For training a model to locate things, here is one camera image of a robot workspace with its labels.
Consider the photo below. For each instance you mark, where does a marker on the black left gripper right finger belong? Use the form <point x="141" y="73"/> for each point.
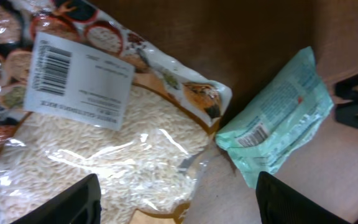
<point x="280" y="204"/>

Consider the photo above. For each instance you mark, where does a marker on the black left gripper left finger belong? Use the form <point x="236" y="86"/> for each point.
<point x="79" y="204"/>

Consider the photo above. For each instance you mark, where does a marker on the teal wet wipes pack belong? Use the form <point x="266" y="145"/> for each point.
<point x="283" y="117"/>

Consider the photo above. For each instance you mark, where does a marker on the beige seed pouch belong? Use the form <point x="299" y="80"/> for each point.
<point x="81" y="94"/>

